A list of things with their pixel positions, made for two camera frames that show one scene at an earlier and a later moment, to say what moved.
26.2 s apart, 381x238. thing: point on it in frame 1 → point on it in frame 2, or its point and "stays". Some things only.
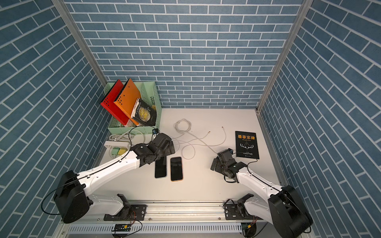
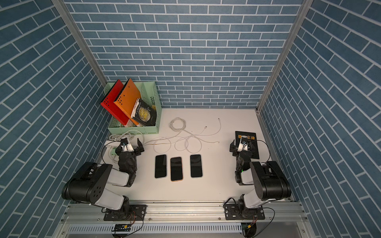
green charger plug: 115,150 stays
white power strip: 108,145 stays
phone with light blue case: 160,167 stays
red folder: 108,101 stays
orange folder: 126,99 stays
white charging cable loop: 192,145 → 189,151
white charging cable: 188,121 → 176,119
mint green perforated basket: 150,92 stays
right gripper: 217,166 → 233,148
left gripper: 168,150 → 141,148
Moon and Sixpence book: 144,113 stays
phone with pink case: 176,166 stays
